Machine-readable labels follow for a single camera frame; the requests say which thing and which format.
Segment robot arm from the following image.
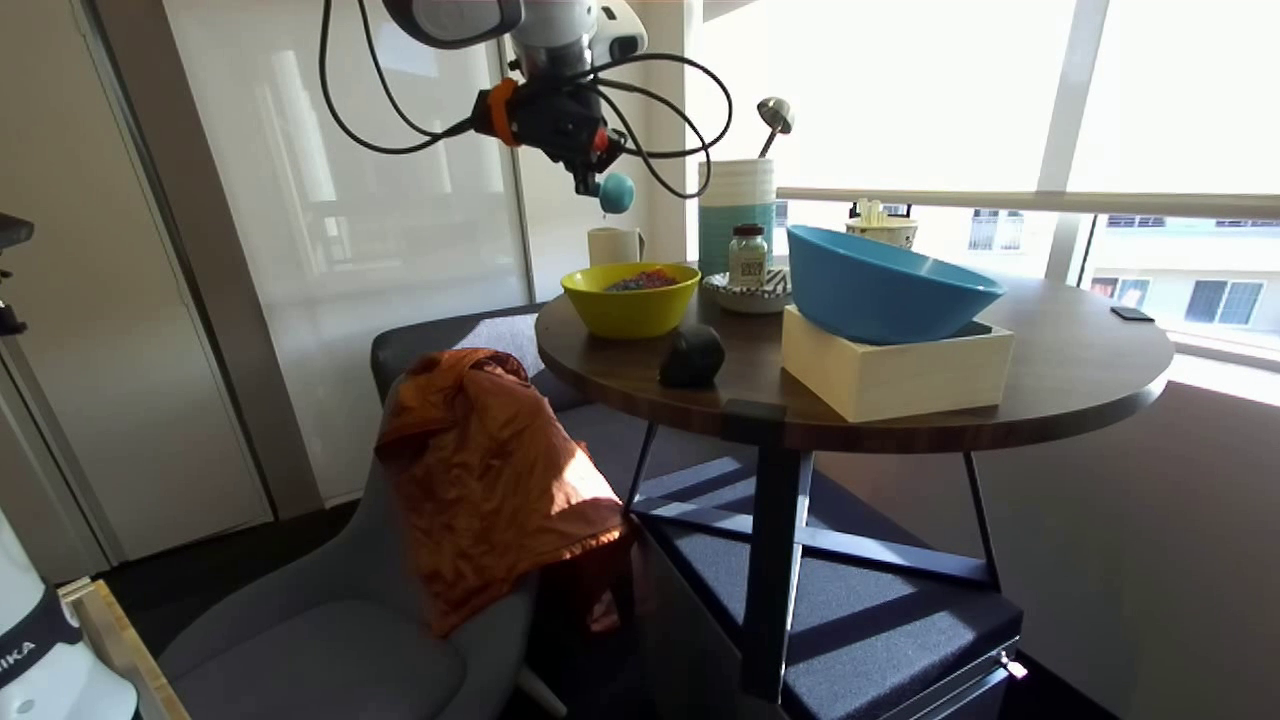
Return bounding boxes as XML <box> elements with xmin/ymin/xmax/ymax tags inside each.
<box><xmin>386</xmin><ymin>0</ymin><xmax>650</xmax><ymax>210</ymax></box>

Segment black round object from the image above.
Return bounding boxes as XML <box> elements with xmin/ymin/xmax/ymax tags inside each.
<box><xmin>661</xmin><ymin>322</ymin><xmax>726</xmax><ymax>386</ymax></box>

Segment teal and white ribbed canister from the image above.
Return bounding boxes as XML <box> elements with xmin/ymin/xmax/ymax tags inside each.
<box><xmin>698</xmin><ymin>159</ymin><xmax>776</xmax><ymax>270</ymax></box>

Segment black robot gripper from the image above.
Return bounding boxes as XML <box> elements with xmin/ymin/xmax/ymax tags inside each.
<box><xmin>476</xmin><ymin>81</ymin><xmax>625</xmax><ymax>195</ymax></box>

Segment blue patterned white plate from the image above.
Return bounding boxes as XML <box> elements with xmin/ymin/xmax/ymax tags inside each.
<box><xmin>704</xmin><ymin>267</ymin><xmax>792</xmax><ymax>315</ymax></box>

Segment dark grey sofa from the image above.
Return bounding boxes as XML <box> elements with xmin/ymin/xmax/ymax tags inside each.
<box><xmin>371</xmin><ymin>308</ymin><xmax>579</xmax><ymax>412</ymax></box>

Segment cream wooden box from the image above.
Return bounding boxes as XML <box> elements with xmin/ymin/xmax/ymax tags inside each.
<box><xmin>780</xmin><ymin>308</ymin><xmax>1015</xmax><ymax>424</ymax></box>

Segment blue ladle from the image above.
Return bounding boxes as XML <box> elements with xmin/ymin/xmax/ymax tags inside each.
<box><xmin>596</xmin><ymin>171</ymin><xmax>637</xmax><ymax>215</ymax></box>

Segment orange jacket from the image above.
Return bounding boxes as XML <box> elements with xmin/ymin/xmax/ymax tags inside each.
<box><xmin>375</xmin><ymin>346</ymin><xmax>625</xmax><ymax>637</ymax></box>

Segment grey armchair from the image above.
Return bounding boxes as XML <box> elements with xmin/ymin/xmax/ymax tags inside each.
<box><xmin>158</xmin><ymin>452</ymin><xmax>565</xmax><ymax>720</ymax></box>

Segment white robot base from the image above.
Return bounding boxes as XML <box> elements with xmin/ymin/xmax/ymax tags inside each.
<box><xmin>0</xmin><ymin>513</ymin><xmax>136</xmax><ymax>720</ymax></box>

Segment yellow bowl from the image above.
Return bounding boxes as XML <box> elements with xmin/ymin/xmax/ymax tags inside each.
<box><xmin>562</xmin><ymin>261</ymin><xmax>700</xmax><ymax>340</ymax></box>

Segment round dark wooden table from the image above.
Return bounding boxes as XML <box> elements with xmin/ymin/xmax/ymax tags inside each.
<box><xmin>535</xmin><ymin>281</ymin><xmax>1171</xmax><ymax>708</ymax></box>

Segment small black remote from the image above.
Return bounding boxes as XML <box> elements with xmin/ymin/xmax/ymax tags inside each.
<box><xmin>1110</xmin><ymin>302</ymin><xmax>1155</xmax><ymax>322</ymax></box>

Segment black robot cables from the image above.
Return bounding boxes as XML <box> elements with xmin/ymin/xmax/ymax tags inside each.
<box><xmin>316</xmin><ymin>0</ymin><xmax>735</xmax><ymax>205</ymax></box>

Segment metal spoon in canister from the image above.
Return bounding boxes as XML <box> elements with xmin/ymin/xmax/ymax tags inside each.
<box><xmin>755</xmin><ymin>95</ymin><xmax>792</xmax><ymax>159</ymax></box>

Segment glass spice jar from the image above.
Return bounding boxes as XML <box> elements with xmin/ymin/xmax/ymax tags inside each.
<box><xmin>729</xmin><ymin>222</ymin><xmax>768</xmax><ymax>289</ymax></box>

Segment white mug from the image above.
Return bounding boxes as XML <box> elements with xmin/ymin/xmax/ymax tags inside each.
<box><xmin>588</xmin><ymin>222</ymin><xmax>646</xmax><ymax>263</ymax></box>

